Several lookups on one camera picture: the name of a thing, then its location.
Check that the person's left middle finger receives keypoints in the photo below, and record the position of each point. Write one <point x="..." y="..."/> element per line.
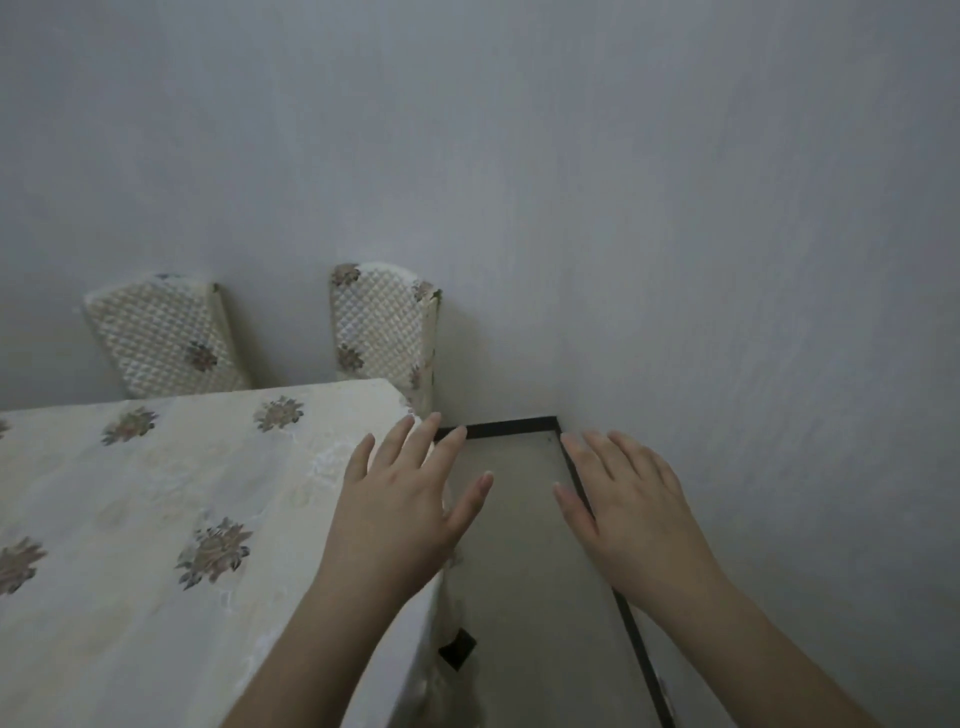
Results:
<point x="421" y="448"/>

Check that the person's right thumb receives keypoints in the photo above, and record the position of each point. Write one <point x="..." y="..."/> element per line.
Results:
<point x="574" y="514"/>

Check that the person's left thumb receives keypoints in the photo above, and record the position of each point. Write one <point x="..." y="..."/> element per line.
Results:
<point x="471" y="504"/>

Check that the person's right hand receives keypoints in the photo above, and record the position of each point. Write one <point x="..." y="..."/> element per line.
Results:
<point x="637" y="525"/>

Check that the cream floral tablecloth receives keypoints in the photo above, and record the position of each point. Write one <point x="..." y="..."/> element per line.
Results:
<point x="150" y="540"/>

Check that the person's left forearm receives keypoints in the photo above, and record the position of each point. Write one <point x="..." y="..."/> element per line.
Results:
<point x="322" y="660"/>

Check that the person's right forearm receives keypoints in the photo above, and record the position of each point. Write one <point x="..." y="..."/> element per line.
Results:
<point x="750" y="660"/>

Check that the black table leg foot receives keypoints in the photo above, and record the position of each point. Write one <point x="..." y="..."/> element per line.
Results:
<point x="458" y="649"/>

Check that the person's left hand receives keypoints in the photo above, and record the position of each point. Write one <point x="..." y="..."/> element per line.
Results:
<point x="390" y="525"/>

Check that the person's left little finger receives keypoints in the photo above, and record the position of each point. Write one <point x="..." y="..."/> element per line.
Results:
<point x="358" y="461"/>

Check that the person's right little finger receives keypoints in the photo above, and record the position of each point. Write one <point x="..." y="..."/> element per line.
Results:
<point x="661" y="466"/>

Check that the person's right middle finger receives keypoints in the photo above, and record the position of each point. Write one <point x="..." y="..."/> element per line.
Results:
<point x="609" y="454"/>

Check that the chair with quilted floral cover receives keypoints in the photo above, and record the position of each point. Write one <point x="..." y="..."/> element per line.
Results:
<point x="169" y="337"/>
<point x="382" y="330"/>

